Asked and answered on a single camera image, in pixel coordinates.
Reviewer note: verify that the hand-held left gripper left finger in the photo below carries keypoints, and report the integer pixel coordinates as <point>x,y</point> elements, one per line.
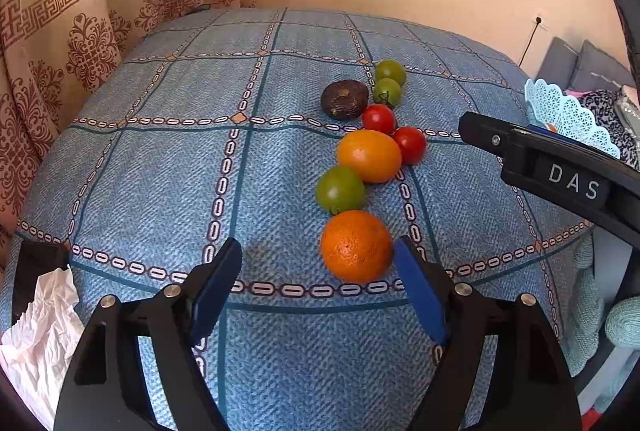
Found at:
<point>220,291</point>

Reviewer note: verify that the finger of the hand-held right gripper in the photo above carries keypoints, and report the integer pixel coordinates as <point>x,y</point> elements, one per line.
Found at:
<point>482,131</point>

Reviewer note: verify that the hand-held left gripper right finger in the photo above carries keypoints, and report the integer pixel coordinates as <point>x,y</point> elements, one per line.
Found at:
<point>420,296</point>

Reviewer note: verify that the round orange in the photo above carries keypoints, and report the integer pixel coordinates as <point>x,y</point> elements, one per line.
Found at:
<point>550,127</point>
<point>356,246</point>

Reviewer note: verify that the light blue lattice basket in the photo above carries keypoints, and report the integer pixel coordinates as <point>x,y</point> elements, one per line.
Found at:
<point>570,113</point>

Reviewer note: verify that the red tomato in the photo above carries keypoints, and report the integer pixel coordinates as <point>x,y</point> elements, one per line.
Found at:
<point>378,118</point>
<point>410,144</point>

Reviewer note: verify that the small green fruit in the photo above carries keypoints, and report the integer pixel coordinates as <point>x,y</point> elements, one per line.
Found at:
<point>391,71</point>
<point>387,92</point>

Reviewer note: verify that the oval yellow-orange fruit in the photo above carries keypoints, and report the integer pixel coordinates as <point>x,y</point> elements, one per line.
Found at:
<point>369,156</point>

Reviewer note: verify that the large green tomato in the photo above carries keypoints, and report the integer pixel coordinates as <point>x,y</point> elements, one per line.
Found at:
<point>340,188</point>

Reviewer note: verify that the dark brown avocado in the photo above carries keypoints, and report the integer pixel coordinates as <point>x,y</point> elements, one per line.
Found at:
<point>342,99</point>

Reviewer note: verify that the leopard print cloth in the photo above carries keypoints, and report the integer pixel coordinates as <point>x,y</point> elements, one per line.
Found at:
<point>600,103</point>

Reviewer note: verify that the grey floral cloth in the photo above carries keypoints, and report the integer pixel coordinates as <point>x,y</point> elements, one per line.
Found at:
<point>628,108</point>

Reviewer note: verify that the teal knitted cloth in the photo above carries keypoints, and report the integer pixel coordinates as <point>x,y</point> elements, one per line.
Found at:
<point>585,301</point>

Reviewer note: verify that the grey quilted cushion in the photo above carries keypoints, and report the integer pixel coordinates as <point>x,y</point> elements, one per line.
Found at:
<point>600,66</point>

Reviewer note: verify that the crumpled white paper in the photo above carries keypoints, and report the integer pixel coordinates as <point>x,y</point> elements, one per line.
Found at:
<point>35,351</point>

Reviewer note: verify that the beige patterned curtain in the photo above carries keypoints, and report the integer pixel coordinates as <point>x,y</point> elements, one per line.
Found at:
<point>75,36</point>

